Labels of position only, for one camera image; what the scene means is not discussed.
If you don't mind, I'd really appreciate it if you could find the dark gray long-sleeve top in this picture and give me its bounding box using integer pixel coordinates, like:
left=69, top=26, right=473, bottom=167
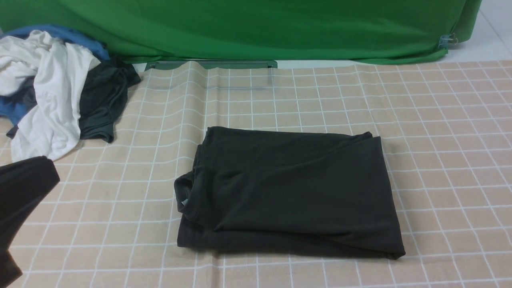
left=174, top=126, right=406, bottom=260

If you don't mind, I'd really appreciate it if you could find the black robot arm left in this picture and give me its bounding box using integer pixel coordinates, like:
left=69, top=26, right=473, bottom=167
left=0, top=156, right=60, bottom=288

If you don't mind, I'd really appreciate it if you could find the dark teal garment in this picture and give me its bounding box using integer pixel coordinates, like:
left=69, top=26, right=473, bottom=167
left=0, top=57, right=141, bottom=143

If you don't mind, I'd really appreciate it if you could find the beige grid tablecloth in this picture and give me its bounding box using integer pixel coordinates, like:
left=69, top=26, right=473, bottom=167
left=11, top=60, right=512, bottom=288

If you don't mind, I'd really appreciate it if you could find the green backdrop cloth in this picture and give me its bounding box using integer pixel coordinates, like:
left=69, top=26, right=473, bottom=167
left=0, top=0, right=481, bottom=64

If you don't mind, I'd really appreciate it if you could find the white garment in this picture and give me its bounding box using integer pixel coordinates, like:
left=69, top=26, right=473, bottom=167
left=0, top=30, right=100, bottom=162

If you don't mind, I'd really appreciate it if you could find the binder clip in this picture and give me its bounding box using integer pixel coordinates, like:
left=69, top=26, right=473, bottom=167
left=438, top=33, right=458, bottom=49

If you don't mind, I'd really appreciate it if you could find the blue garment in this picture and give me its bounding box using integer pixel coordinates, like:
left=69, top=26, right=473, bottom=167
left=0, top=24, right=110, bottom=126

